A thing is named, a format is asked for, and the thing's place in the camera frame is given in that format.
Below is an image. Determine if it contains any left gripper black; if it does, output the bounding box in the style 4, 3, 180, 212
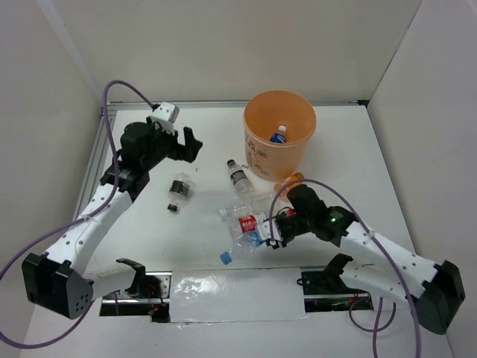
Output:
143, 116, 203, 170

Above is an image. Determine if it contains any black label bottle black cap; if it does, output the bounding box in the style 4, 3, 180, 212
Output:
167, 173, 194, 213

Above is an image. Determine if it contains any red label bottle red cap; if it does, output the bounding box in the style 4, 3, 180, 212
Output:
228, 213, 276, 239

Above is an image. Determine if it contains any blue label bottle blue cap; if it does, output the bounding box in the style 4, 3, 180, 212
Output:
219, 230, 268, 265

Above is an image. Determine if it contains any Pocari Sweat blue label bottle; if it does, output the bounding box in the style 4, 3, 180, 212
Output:
270, 125, 287, 144

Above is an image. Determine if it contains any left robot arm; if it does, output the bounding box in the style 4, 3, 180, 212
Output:
22, 116, 203, 319

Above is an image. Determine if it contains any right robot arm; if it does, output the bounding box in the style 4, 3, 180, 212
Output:
269, 179, 465, 335

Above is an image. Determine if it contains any peach capybara plastic bin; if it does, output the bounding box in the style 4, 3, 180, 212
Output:
243, 90, 317, 180

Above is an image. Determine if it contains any orange juice bottle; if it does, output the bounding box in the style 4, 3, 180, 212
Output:
274, 172, 304, 202

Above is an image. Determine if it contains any clear bottle white cap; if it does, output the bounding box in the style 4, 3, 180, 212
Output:
218, 192, 275, 220

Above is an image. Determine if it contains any small black label bottle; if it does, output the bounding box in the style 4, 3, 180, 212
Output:
227, 160, 254, 196

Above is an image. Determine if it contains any white taped cover sheet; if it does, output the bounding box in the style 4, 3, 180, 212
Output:
169, 268, 306, 323

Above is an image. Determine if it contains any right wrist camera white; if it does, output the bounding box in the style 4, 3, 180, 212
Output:
256, 219, 282, 249

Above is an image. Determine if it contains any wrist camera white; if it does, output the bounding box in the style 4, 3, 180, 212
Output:
150, 102, 180, 134
256, 219, 282, 249

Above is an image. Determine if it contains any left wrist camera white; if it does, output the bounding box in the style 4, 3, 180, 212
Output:
150, 102, 180, 134

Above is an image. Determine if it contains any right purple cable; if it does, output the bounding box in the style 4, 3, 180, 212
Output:
268, 178, 424, 358

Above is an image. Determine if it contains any purple cable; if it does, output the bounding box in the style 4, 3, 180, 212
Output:
0, 79, 157, 350
268, 178, 424, 358

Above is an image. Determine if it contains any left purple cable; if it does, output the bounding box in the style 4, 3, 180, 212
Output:
0, 79, 157, 350

